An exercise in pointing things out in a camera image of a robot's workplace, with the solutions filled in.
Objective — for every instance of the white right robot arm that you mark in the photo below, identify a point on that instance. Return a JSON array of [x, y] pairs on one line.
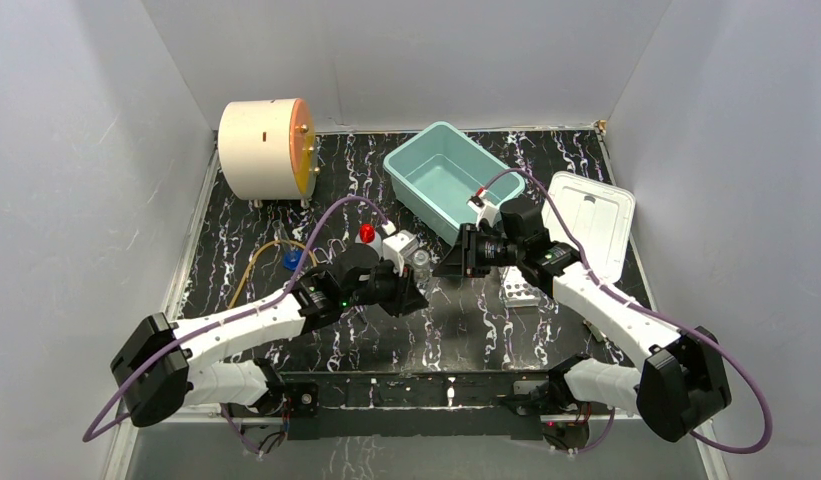
[[676, 381]]

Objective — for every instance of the clear glass tube blue stopper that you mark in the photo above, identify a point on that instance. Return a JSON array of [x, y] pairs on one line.
[[292, 254]]

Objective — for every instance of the white wash bottle red cap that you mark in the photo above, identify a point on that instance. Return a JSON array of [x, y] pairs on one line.
[[368, 235]]

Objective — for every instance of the small clear glass jar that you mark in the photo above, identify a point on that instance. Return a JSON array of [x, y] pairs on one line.
[[421, 261]]

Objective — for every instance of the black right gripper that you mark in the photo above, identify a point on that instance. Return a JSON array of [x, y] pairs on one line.
[[460, 262]]

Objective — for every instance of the white plastic bin lid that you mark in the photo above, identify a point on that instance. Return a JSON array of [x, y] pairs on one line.
[[599, 215]]

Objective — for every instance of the cream cylindrical centrifuge machine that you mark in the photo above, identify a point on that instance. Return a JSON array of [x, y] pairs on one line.
[[266, 150]]

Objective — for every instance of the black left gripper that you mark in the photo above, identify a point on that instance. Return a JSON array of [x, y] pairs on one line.
[[397, 291]]

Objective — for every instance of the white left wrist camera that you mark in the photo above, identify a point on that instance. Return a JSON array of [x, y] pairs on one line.
[[398, 248]]

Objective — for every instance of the clear acrylic test tube rack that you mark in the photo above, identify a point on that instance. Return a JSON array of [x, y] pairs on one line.
[[515, 291]]

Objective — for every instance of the teal plastic bin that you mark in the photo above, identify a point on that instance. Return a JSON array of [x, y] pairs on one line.
[[435, 173]]

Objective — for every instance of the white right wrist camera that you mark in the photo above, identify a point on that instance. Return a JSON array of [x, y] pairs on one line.
[[486, 211]]

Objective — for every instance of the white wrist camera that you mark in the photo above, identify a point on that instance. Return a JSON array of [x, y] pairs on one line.
[[398, 248], [486, 211]]

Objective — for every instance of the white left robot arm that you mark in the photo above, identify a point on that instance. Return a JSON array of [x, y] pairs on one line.
[[165, 365]]

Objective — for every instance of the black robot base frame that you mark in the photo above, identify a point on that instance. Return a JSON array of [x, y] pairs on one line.
[[514, 404]]

